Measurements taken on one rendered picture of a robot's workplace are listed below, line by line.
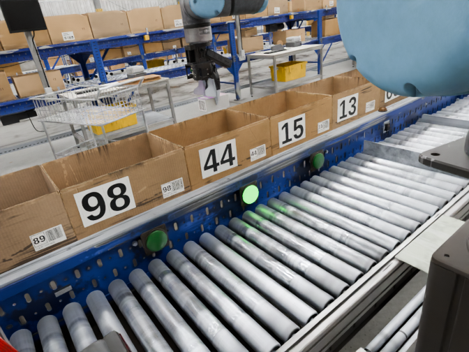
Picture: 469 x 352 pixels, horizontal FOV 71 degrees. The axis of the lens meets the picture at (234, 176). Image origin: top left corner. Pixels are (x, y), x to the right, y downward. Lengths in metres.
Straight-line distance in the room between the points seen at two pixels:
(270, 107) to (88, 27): 4.29
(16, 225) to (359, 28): 0.92
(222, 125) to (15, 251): 0.94
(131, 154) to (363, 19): 1.14
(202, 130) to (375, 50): 1.22
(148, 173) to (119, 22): 4.86
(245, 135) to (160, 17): 4.97
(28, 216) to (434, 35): 0.95
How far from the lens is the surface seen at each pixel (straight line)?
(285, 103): 1.80
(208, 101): 1.20
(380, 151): 1.71
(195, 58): 1.18
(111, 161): 1.34
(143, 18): 5.99
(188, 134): 1.45
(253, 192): 1.25
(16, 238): 1.05
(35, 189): 1.31
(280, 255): 1.06
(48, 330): 1.05
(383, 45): 0.31
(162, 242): 1.10
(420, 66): 0.29
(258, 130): 1.30
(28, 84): 5.27
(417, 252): 1.11
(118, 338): 0.46
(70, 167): 1.31
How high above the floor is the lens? 1.41
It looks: 25 degrees down
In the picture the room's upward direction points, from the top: 7 degrees counter-clockwise
